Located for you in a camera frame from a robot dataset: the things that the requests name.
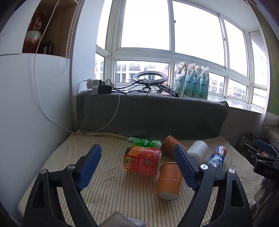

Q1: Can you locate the orange paper cup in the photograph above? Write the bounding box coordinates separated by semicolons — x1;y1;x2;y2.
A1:
157;162;183;200
161;135;188;159

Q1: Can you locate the white plastic cup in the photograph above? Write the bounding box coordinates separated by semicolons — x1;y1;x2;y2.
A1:
187;140;209;164

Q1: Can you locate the blue orange soda bottle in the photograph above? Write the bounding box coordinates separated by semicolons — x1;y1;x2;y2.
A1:
206;146;227;171

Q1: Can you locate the striped yellow table cloth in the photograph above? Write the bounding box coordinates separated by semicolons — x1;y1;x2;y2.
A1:
18;133;262;226

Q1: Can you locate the rightmost wipes pack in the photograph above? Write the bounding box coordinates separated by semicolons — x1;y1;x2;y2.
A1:
199;67;209;100

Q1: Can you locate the wipes pack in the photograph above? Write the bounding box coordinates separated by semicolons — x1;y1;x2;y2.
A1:
191;66;204;98
199;67;209;100
173;62;188;96
183;63;196;97

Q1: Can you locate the green drink bottle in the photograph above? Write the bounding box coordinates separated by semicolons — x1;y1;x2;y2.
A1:
127;137;161;149

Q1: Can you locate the red orange drink bottle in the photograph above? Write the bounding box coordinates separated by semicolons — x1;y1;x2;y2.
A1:
123;145;161;176

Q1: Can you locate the grey sofa backrest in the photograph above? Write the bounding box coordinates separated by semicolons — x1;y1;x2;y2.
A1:
77;91;229;140

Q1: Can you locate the black power adapter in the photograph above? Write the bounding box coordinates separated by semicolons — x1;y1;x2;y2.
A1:
98;85;112;95

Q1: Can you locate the white power strip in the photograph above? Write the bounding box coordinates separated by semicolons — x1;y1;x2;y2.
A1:
86;79;102;95

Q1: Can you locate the leftmost wipes pack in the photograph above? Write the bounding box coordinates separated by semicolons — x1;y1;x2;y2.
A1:
173;62;188;96

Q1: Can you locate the red white vase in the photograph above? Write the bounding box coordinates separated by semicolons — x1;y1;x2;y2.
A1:
22;10;47;53

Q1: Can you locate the white window frame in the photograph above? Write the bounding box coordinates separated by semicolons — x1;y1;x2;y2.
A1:
94;1;270;113

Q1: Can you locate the ring light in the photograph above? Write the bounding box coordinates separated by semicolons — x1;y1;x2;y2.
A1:
133;71;167;86

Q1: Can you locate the wooden wall shelf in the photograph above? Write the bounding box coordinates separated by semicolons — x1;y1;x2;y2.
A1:
32;1;78;57

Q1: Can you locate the white charging cable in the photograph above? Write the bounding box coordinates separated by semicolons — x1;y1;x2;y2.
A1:
33;0;121;137

